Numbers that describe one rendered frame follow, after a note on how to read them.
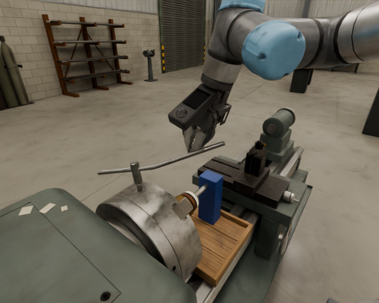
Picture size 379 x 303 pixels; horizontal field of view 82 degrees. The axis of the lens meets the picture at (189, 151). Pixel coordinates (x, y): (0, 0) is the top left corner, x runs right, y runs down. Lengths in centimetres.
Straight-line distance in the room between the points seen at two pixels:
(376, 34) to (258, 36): 14
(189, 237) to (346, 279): 175
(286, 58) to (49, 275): 50
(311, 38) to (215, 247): 75
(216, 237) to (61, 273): 63
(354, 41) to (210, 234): 79
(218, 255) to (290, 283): 117
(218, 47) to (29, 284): 51
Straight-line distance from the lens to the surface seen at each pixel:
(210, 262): 89
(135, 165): 57
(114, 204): 59
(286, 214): 107
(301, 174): 187
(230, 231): 99
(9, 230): 60
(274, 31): 35
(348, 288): 218
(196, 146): 55
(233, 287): 125
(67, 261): 48
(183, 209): 62
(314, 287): 207
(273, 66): 35
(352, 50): 41
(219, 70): 46
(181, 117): 44
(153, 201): 58
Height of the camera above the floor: 161
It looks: 28 degrees down
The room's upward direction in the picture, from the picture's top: straight up
